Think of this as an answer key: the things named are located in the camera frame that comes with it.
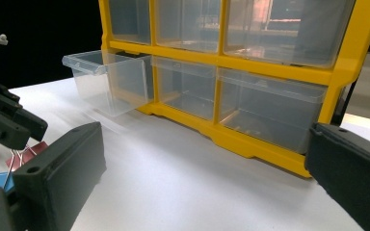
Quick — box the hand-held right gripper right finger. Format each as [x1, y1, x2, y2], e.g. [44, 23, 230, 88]
[304, 122, 370, 231]

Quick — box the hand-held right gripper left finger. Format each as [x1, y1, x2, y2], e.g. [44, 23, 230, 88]
[11, 121, 107, 231]

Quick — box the red binder clip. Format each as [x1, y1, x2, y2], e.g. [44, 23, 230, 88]
[5, 141, 50, 172]

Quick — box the blue binder clip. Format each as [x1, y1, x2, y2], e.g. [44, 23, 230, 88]
[0, 150, 25, 193]

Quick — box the clear plastic drawer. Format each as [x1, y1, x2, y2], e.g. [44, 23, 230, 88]
[62, 49, 155, 118]

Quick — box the yellow black drawer organizer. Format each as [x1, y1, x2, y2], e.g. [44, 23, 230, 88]
[97, 0, 370, 179]

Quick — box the black curtain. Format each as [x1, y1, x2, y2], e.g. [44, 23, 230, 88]
[0, 0, 104, 90]

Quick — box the set of clear drawers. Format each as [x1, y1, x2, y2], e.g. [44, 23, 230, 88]
[108, 0, 356, 155]

